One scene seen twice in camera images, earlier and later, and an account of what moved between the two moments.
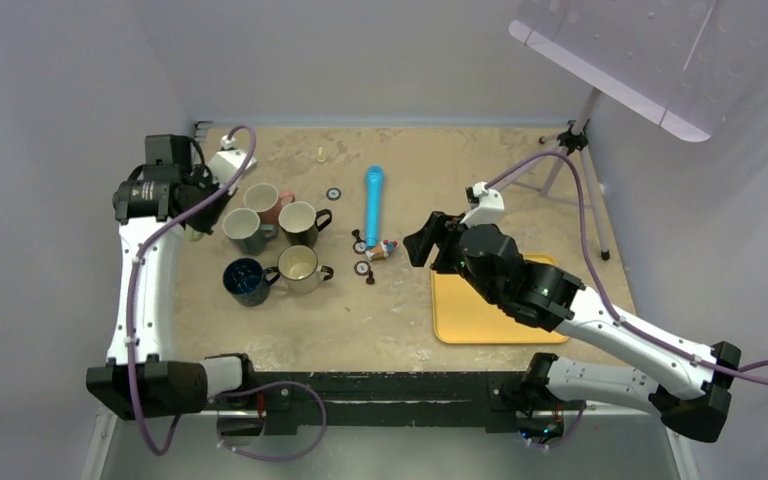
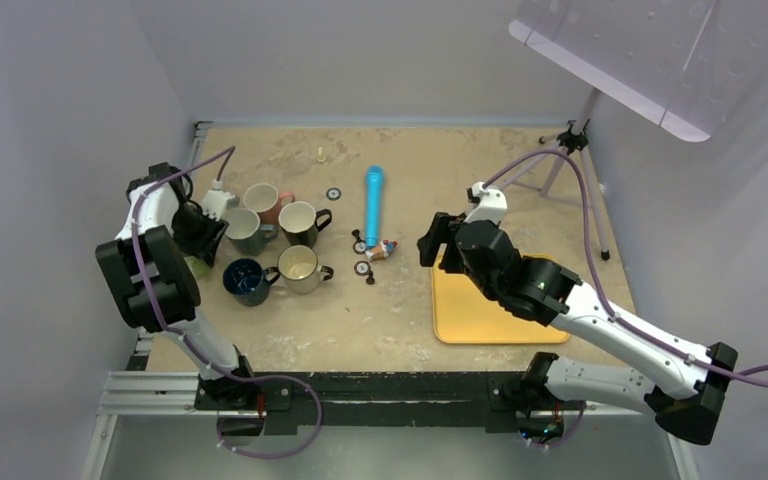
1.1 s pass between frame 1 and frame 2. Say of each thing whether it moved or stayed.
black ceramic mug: stayed
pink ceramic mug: stayed
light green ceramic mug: moved
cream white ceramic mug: stayed
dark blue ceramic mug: stayed
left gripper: moved
